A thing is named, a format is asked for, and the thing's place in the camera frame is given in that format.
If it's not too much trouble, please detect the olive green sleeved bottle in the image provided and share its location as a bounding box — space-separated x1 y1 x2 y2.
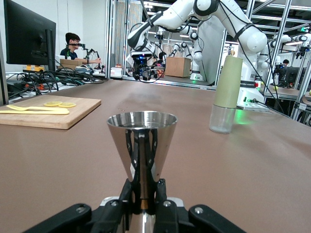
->
209 55 243 134

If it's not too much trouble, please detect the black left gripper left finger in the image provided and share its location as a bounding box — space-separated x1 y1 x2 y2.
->
24 179 134 233

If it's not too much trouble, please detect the large brown cardboard box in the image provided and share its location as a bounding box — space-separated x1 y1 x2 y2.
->
165 56 191 78

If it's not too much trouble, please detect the wooden cutting board, metal handle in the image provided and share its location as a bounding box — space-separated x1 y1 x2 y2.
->
0 94 102 130

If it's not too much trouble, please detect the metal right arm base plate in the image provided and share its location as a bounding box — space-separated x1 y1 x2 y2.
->
237 104 270 112

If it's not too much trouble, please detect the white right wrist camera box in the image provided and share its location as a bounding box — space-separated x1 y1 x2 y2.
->
130 50 153 59

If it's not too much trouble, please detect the yellow power strip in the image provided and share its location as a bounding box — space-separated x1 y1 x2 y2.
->
23 65 46 73

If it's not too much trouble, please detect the tangle of desk cables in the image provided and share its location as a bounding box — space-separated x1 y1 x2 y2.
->
6 67 107 98

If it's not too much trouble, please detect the black computer monitor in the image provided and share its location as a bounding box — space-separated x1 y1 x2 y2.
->
3 0 57 71

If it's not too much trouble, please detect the clear glass measuring beaker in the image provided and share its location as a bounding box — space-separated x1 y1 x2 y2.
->
141 67 152 81

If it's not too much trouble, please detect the yellow plastic knife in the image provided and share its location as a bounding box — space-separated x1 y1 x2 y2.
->
0 108 70 115

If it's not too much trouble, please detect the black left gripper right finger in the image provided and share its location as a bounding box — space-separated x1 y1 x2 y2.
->
155 179 247 233

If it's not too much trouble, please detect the person in dark shirt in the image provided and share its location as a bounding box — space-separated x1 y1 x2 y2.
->
60 32 103 66

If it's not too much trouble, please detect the small cardboard box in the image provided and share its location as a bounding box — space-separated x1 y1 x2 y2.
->
59 58 83 70

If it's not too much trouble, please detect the aluminium frame structure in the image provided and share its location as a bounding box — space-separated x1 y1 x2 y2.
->
247 0 311 127

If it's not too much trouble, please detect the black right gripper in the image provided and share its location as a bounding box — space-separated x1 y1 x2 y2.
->
132 57 154 81

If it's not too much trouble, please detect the steel double cone jigger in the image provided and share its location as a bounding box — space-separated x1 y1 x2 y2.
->
106 111 178 233

